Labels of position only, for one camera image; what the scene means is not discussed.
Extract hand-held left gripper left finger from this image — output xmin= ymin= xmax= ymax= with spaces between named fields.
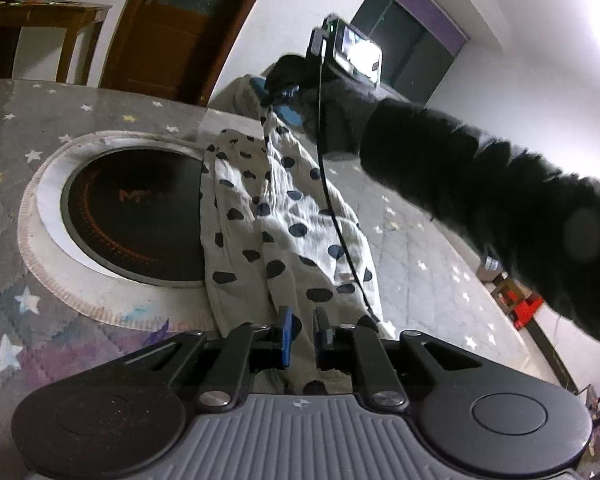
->
xmin=122 ymin=307 xmax=294 ymax=413

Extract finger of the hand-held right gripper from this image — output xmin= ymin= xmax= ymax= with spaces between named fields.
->
xmin=275 ymin=91 xmax=307 ymax=127
xmin=250 ymin=54 xmax=311 ymax=107

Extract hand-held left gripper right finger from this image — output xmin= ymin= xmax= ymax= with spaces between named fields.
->
xmin=314 ymin=307 xmax=483 ymax=411

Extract white polka dot garment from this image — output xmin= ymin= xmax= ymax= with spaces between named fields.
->
xmin=199 ymin=105 xmax=397 ymax=397

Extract person's right forearm black sleeve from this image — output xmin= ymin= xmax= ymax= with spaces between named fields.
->
xmin=330 ymin=79 xmax=600 ymax=347

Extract dark window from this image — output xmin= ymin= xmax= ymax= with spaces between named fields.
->
xmin=351 ymin=0 xmax=470 ymax=108

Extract brown wooden door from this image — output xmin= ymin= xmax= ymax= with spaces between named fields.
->
xmin=99 ymin=0 xmax=282 ymax=107

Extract round black table heater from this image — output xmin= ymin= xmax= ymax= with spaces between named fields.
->
xmin=60 ymin=147 xmax=207 ymax=282

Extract brown wooden side table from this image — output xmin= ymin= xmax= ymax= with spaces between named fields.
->
xmin=0 ymin=1 xmax=113 ymax=86

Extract grey star printed table cover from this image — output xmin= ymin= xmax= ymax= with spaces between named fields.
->
xmin=0 ymin=77 xmax=543 ymax=480

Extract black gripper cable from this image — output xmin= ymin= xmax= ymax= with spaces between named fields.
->
xmin=316 ymin=20 xmax=384 ymax=323

